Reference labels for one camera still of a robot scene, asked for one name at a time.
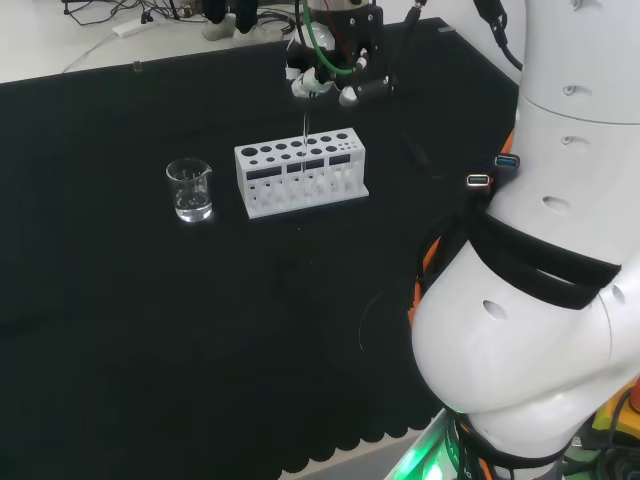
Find clear glass rod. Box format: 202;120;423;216
298;94;314;174

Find white power strip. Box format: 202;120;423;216
112;18;154;37

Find black floor cables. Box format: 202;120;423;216
62;0;201;26

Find black cable on cloth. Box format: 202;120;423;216
399;127;469;182

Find yellow stop button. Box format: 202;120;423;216
592;379;640;446

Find small clear glass beaker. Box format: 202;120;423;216
165;157;215;224

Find person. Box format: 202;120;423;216
201;0;291;49

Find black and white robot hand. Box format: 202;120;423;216
283;0;399;109

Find thin grey floor cable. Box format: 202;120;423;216
62;32;121;75

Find black bench cloth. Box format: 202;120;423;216
0;17;524;480

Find white test tube rack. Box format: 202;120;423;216
233;127;371;220

